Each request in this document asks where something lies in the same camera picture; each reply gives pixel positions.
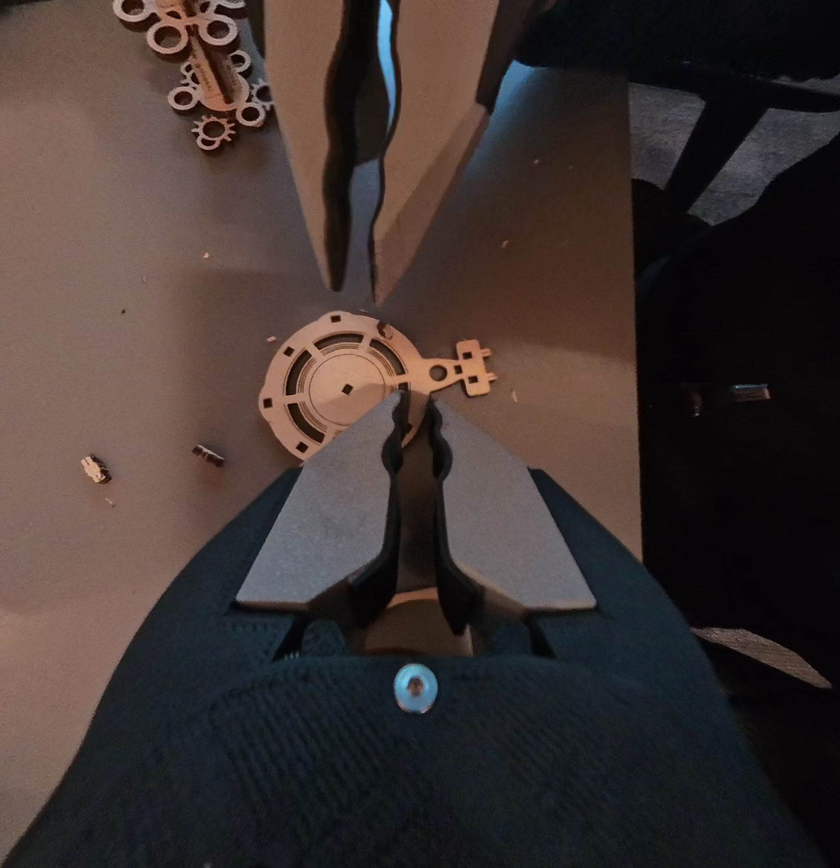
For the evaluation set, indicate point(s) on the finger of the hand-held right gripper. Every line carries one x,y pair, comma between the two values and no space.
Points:
440,102
298,102

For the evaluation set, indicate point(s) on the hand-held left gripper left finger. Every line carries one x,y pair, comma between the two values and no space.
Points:
318,536

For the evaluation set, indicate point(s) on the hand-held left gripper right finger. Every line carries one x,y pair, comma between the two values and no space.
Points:
508,536

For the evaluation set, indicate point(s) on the round wooden disc part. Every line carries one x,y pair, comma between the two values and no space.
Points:
338,386

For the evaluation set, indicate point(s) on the small wooden connector piece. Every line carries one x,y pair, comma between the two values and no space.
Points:
96,469
208,455

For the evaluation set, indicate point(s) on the black bag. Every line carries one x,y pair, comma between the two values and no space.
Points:
731,508

